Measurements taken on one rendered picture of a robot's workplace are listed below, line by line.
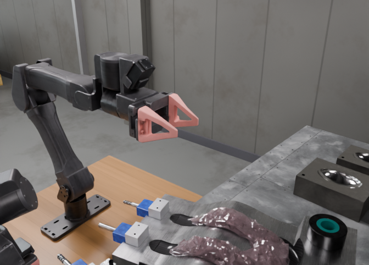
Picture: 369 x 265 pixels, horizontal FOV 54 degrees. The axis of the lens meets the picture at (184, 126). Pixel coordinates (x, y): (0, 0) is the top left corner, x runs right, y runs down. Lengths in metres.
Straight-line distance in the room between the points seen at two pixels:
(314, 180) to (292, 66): 1.48
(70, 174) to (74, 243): 0.18
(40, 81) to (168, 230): 0.48
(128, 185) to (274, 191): 0.47
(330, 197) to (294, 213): 0.11
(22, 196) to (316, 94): 2.16
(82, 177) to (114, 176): 0.28
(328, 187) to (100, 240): 0.65
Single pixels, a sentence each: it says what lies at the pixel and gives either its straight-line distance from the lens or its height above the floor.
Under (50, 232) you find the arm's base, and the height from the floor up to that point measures 0.81.
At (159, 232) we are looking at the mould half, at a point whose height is 0.85.
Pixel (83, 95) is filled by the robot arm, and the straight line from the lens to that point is 0.78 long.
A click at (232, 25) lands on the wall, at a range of 2.69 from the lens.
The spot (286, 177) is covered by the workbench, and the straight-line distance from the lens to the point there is 1.28.
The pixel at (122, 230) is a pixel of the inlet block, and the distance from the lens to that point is 0.93.
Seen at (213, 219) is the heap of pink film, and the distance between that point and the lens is 0.89.
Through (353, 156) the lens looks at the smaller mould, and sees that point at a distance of 1.37.
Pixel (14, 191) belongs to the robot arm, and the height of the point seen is 1.15.
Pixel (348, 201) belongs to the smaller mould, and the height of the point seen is 0.85.
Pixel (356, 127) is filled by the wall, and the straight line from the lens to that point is 2.53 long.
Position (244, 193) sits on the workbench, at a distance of 1.17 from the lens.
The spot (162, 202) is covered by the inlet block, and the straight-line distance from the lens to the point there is 0.98.
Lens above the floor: 1.47
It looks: 25 degrees down
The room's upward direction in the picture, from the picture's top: straight up
